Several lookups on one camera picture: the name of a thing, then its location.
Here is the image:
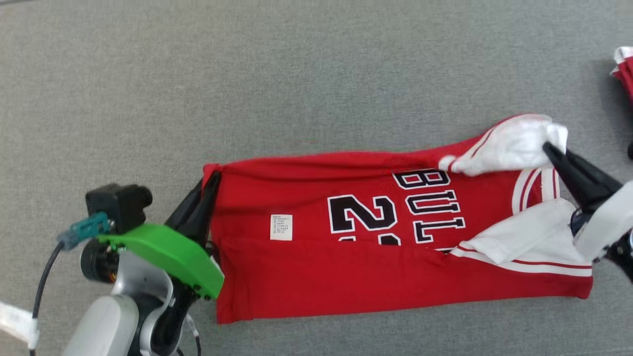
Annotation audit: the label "white cable strap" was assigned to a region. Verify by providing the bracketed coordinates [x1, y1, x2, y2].
[0, 301, 41, 350]

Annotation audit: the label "red basketball jersey white sleeves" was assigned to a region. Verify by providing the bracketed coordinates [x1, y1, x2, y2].
[202, 113, 594, 326]

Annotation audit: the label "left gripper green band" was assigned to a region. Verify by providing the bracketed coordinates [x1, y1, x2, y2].
[97, 170, 226, 301]

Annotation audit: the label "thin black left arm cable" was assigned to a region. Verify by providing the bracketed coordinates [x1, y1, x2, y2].
[176, 313, 203, 356]

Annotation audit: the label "red shorts with white stripe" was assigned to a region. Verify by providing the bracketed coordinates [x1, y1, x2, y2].
[610, 46, 633, 105]

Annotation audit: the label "left camera cable teal plug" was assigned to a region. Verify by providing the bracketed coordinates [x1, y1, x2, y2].
[30, 211, 111, 356]

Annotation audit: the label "black round left gripper motor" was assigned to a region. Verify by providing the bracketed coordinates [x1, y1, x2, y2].
[80, 239, 121, 284]

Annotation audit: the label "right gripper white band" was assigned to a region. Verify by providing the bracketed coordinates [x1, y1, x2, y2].
[542, 141, 633, 263]

